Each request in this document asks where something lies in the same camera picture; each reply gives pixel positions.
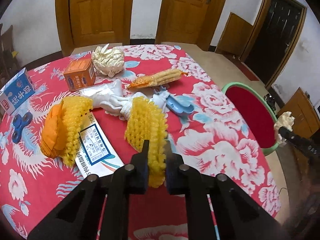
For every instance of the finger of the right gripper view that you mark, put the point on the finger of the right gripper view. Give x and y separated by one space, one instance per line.
308 148

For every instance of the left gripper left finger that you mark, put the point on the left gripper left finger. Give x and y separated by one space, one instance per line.
98 208

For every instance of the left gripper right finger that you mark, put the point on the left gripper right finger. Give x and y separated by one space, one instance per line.
217 208

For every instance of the beige paper wad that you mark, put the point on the beige paper wad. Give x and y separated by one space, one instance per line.
285 120

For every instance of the orange mesh bag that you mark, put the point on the orange mesh bag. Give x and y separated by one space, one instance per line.
54 133

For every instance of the yellow foam fruit net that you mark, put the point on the yellow foam fruit net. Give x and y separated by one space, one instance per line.
148 122

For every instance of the white cloth glove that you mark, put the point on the white cloth glove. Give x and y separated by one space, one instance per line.
109 96

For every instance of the wooden sideboard cabinet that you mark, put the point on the wooden sideboard cabinet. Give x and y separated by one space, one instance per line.
306 119

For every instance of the red green plastic basin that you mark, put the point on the red green plastic basin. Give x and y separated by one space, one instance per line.
255 111

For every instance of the white blue paper envelope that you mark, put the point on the white blue paper envelope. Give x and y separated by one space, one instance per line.
95 154

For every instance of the red door mat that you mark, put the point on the red door mat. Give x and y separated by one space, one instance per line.
245 70

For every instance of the blue fidget spinner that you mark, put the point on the blue fidget spinner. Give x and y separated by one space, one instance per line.
19 123

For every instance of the dark entrance door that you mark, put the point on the dark entrance door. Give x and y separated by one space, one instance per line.
275 34

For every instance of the red floral tablecloth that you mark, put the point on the red floral tablecloth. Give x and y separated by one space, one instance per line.
213 139

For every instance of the blue white milk carton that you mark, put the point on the blue white milk carton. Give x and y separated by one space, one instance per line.
16 91

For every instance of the orange cardboard box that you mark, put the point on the orange cardboard box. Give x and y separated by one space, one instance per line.
79 74

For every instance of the orange wrapped snack pack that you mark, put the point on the orange wrapped snack pack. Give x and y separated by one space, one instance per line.
157 79

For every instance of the right wooden door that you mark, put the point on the right wooden door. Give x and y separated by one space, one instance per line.
189 21

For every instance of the wooden door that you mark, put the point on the wooden door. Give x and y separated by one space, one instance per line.
189 21
83 23

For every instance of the left wooden door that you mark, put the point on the left wooden door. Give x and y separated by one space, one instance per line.
83 23

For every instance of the wooden wall cabinet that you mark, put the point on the wooden wall cabinet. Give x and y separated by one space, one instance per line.
234 36

